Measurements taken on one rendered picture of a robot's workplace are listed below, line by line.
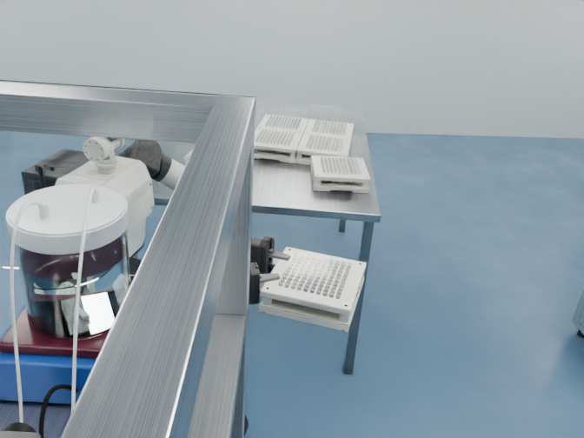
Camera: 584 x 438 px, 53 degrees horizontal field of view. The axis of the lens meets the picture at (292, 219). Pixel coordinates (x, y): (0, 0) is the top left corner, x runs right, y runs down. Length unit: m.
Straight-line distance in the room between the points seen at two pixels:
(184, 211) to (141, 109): 0.35
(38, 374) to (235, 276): 0.33
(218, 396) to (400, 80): 5.31
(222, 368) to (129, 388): 0.57
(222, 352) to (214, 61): 4.91
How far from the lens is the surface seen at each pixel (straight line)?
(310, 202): 2.46
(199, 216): 0.56
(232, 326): 1.01
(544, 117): 6.73
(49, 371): 0.87
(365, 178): 2.57
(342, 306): 1.53
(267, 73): 5.78
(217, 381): 0.91
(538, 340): 3.48
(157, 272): 0.48
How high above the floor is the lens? 1.95
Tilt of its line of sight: 28 degrees down
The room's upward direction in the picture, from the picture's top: 4 degrees clockwise
